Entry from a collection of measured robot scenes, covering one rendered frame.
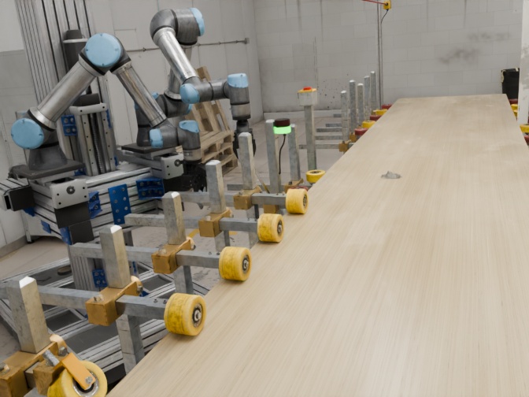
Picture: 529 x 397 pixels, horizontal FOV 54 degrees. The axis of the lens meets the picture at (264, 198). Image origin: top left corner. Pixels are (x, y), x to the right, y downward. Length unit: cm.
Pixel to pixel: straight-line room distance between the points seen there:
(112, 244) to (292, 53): 895
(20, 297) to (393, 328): 68
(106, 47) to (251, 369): 139
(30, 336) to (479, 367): 77
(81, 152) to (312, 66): 772
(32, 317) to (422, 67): 898
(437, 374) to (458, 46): 881
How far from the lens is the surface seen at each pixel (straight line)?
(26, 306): 99
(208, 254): 131
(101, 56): 204
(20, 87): 443
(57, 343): 106
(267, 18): 1008
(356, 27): 970
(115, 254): 116
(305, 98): 245
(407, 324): 109
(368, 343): 103
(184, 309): 105
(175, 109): 251
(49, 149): 228
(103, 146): 249
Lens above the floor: 146
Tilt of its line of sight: 17 degrees down
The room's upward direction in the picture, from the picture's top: 5 degrees counter-clockwise
